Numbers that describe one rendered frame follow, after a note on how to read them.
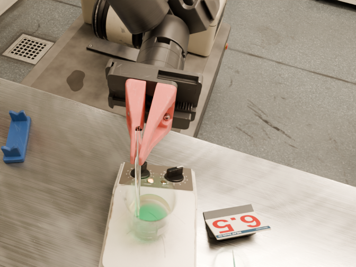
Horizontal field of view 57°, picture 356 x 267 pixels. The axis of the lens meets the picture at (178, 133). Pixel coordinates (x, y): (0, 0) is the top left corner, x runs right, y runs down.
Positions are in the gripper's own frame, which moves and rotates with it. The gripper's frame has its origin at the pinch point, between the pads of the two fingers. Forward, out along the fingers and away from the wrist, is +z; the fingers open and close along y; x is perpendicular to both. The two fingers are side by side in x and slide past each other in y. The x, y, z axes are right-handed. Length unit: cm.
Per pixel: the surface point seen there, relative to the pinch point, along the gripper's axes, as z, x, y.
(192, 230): -0.4, 17.3, 7.6
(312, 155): -82, 101, 71
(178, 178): -10.0, 20.4, 4.8
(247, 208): -9.5, 25.7, 17.7
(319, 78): -141, 100, 82
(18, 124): -18.5, 24.8, -26.6
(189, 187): -8.5, 19.9, 6.8
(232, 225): -4.9, 23.5, 14.7
